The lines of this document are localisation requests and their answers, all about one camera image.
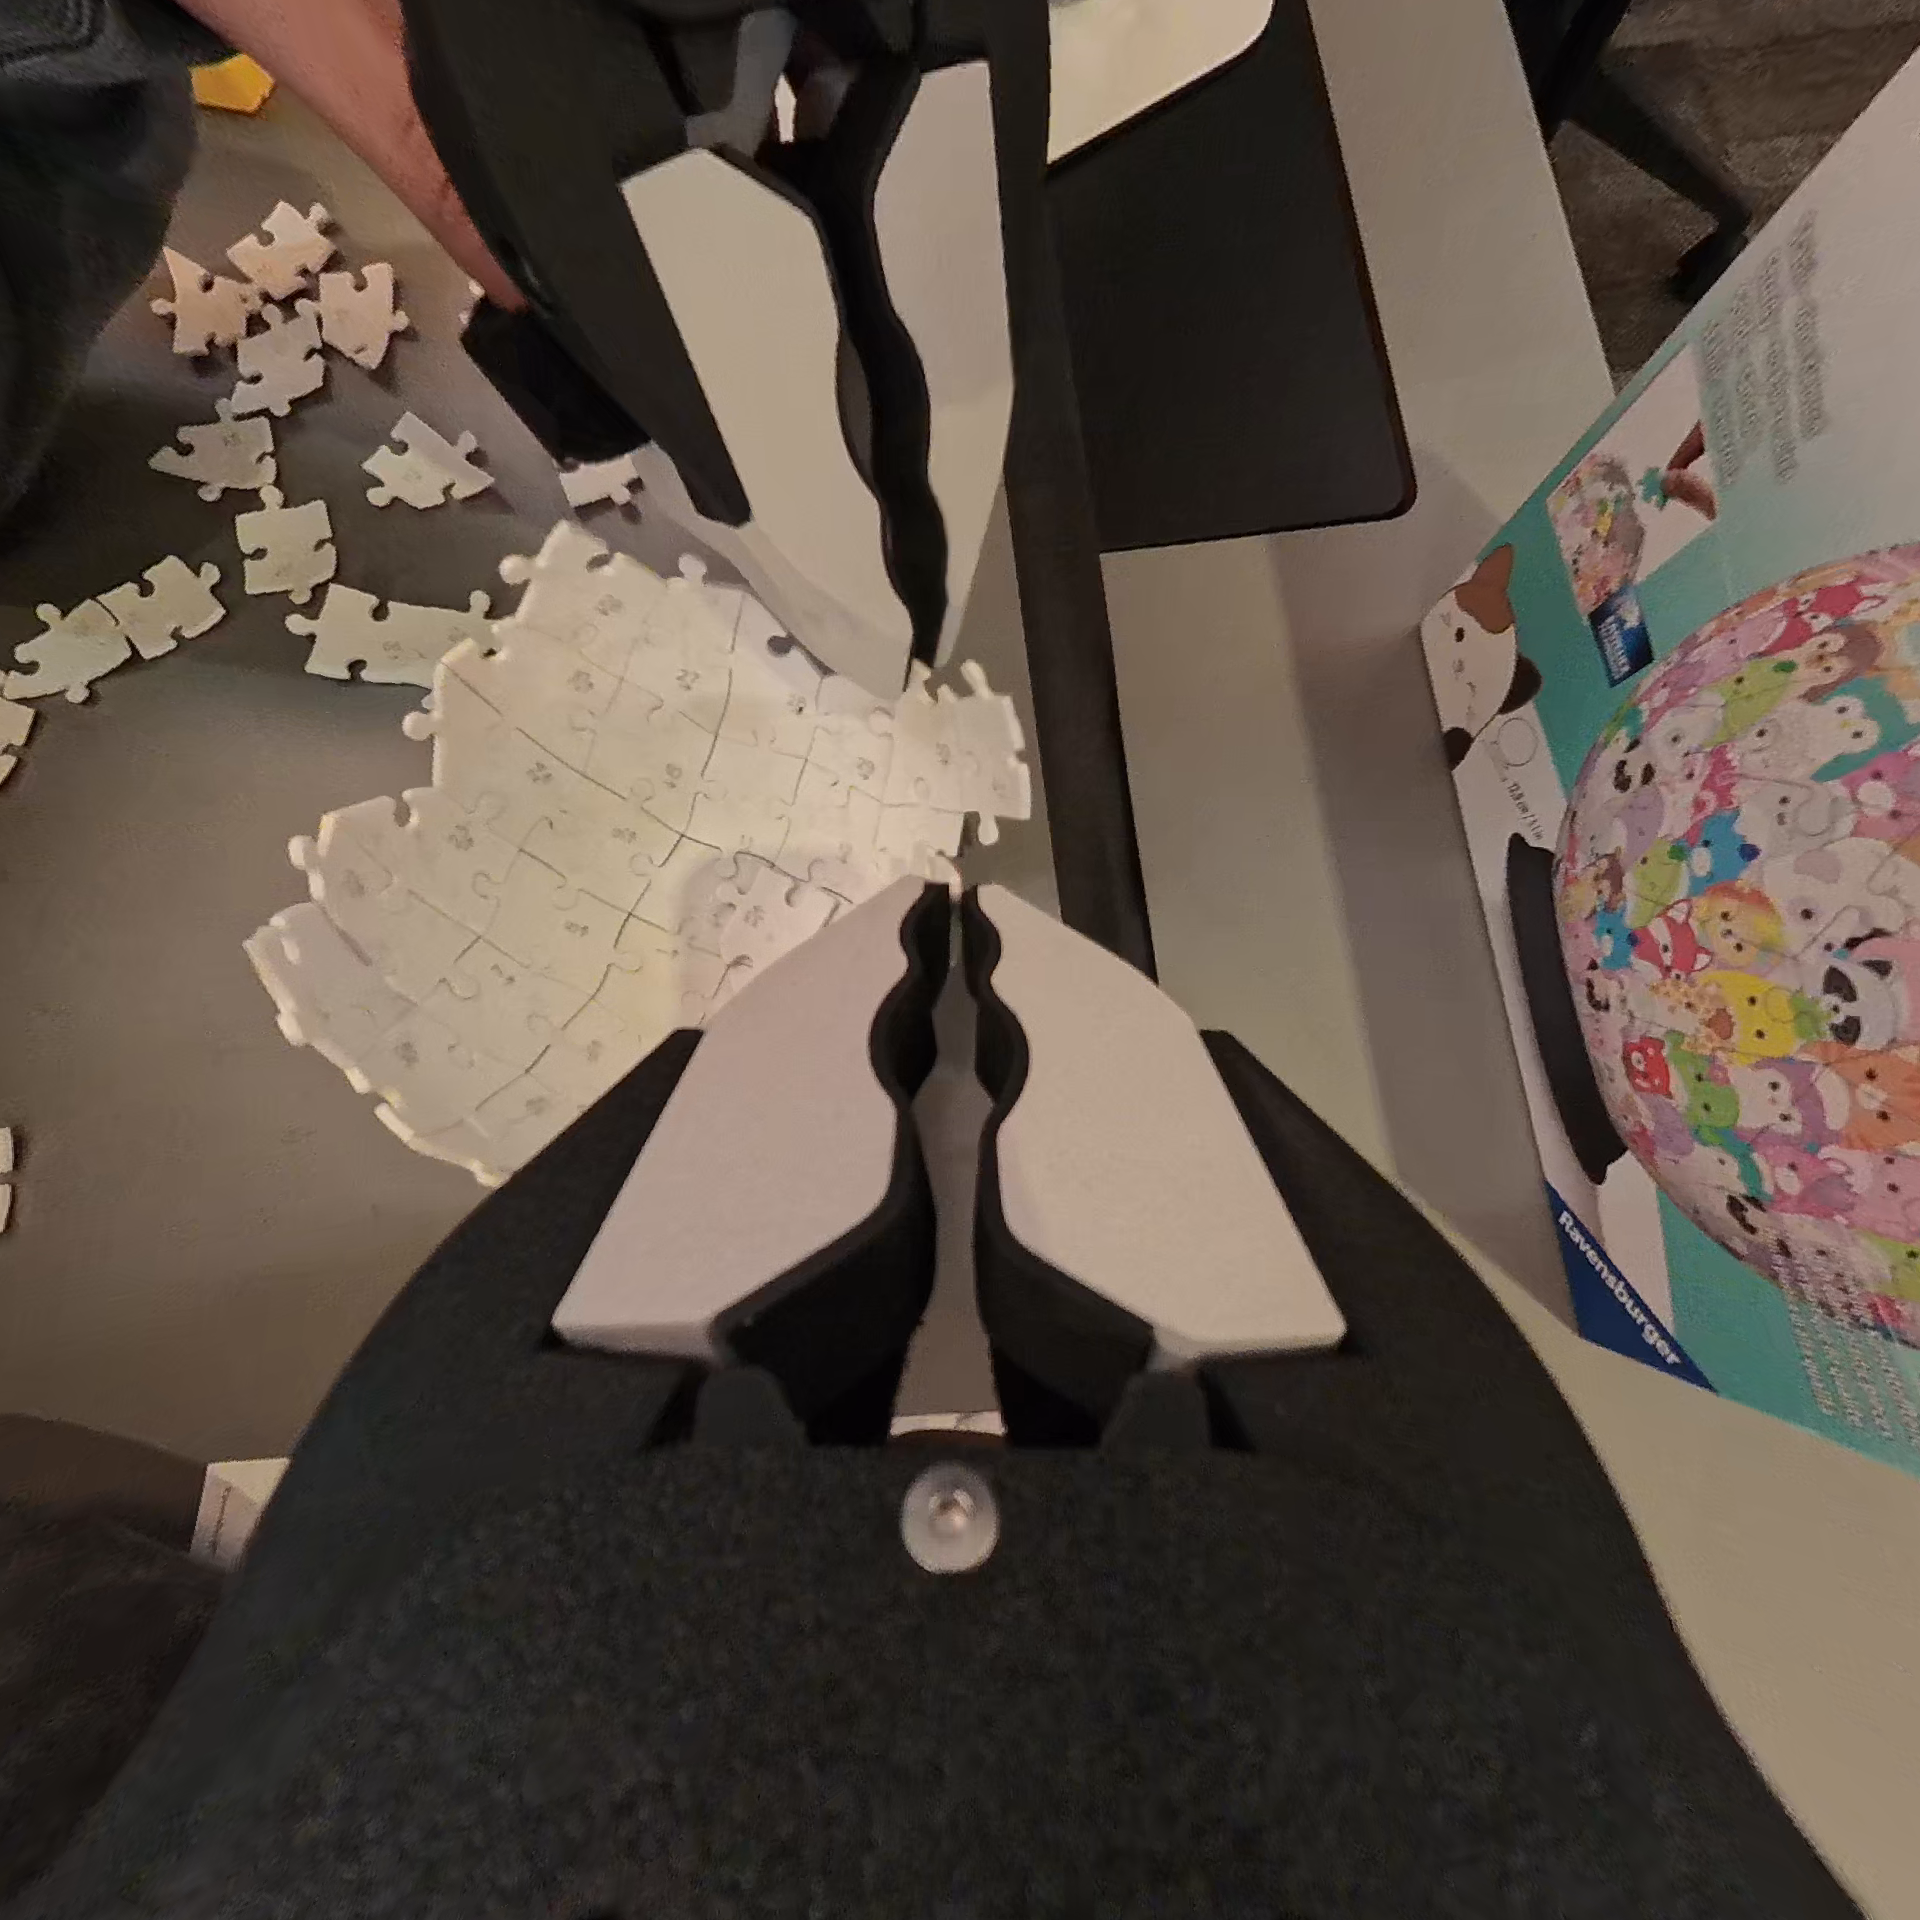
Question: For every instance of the colourful puzzle ball box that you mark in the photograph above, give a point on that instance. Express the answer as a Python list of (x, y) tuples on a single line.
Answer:
[(1741, 901)]

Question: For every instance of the partly built white puzzle ball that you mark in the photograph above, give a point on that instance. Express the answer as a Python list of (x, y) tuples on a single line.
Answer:
[(603, 842)]

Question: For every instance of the white flat base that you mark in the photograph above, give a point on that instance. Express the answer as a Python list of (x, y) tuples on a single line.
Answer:
[(1156, 59)]

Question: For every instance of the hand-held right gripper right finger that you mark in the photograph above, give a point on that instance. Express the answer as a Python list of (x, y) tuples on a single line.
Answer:
[(1172, 1187)]

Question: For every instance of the black mat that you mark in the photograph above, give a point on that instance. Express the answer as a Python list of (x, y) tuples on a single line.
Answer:
[(1230, 300)]

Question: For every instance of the yellow box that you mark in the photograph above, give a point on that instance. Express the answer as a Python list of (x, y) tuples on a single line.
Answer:
[(232, 82)]

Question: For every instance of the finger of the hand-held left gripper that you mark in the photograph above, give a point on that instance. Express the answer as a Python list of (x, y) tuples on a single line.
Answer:
[(960, 269), (750, 362)]

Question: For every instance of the pile of loose puzzle pieces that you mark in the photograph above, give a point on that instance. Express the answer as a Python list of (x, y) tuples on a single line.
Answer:
[(271, 420)]

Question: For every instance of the person's left hand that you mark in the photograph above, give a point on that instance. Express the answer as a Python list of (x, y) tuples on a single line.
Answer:
[(363, 91)]

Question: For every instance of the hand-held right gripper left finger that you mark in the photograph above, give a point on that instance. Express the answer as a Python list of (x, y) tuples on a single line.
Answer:
[(736, 1187)]

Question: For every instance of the white puzzle piece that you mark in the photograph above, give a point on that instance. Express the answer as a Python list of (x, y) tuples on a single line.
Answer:
[(8, 1178), (240, 1509)]

